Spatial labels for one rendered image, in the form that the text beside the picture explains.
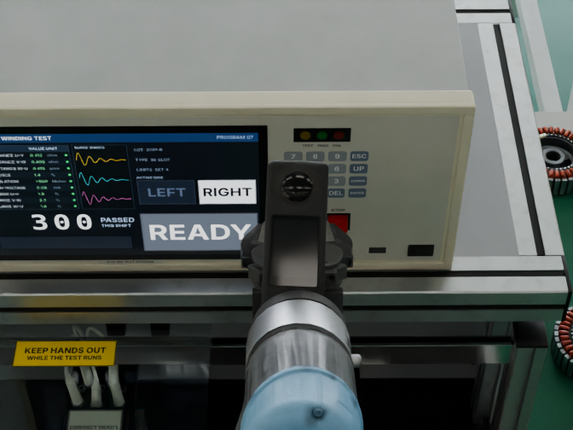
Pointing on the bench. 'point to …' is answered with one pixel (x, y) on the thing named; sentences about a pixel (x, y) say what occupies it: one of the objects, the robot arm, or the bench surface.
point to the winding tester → (262, 104)
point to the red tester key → (339, 221)
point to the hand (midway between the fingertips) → (295, 212)
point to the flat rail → (395, 350)
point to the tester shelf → (481, 32)
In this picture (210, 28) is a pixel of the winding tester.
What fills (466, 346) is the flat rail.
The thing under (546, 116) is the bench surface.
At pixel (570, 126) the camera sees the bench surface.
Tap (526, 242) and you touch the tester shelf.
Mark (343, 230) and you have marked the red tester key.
